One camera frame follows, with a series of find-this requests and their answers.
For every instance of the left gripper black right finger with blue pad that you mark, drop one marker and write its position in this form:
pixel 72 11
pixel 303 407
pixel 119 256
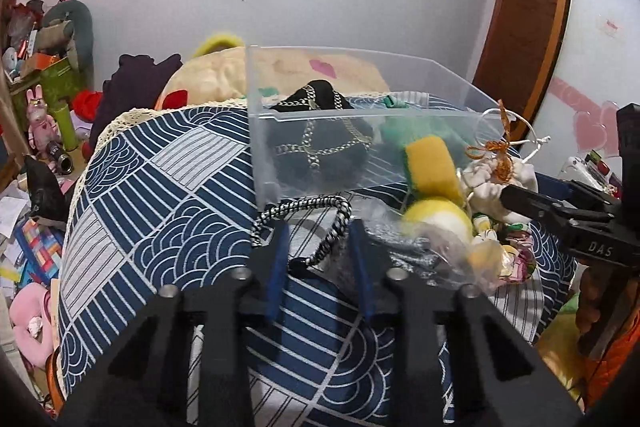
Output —
pixel 370 262

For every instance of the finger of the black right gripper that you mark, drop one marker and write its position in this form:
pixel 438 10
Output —
pixel 576 193
pixel 532 205

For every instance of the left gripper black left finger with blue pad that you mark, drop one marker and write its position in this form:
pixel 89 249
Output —
pixel 269 266

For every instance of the colourful fabric scrunchie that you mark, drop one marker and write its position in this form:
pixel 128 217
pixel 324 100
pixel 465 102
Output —
pixel 504 251

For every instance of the yellow white felt ball face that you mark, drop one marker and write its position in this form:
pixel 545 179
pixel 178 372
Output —
pixel 441 213

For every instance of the yellow green sponge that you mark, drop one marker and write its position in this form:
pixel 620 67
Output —
pixel 431 171

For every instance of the black bag with patterned strap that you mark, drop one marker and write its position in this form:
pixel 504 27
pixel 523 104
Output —
pixel 322 155

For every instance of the green knitted cloth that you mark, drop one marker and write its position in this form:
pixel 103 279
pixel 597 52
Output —
pixel 401 131

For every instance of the grey knit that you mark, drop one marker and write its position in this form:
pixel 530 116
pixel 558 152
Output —
pixel 437 257

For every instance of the right hand on gripper handle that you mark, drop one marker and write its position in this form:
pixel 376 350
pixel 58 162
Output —
pixel 592 286

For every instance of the blue white patterned bedspread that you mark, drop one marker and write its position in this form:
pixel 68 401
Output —
pixel 170 201

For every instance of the white sliding door with hearts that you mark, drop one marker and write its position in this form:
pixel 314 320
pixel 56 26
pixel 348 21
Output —
pixel 596 74

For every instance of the clear plastic storage box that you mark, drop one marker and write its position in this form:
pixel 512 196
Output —
pixel 451 96

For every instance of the brown wooden wardrobe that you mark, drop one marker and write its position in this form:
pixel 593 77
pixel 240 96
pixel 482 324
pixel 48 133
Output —
pixel 520 51

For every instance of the colourful blue box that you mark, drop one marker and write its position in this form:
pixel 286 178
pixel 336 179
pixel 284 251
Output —
pixel 42 248

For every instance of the beige plush blanket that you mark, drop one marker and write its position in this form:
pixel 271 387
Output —
pixel 221 76

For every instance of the pink plush toy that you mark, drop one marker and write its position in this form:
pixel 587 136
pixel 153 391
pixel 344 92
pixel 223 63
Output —
pixel 32 328

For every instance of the black plastic bag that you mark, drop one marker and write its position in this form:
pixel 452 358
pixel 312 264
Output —
pixel 49 206

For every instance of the dark purple garment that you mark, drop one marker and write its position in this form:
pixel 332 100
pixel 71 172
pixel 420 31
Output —
pixel 137 83

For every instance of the green bottle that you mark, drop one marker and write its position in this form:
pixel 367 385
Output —
pixel 61 114

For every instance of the red plush item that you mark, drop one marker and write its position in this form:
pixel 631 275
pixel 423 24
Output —
pixel 85 105

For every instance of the pink rabbit doll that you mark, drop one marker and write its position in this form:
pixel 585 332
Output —
pixel 42 128

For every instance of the green storage bag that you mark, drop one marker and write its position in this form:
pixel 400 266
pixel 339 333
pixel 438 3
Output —
pixel 59 81

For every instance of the grey green neck pillow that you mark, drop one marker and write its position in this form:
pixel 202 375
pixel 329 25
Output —
pixel 78 31

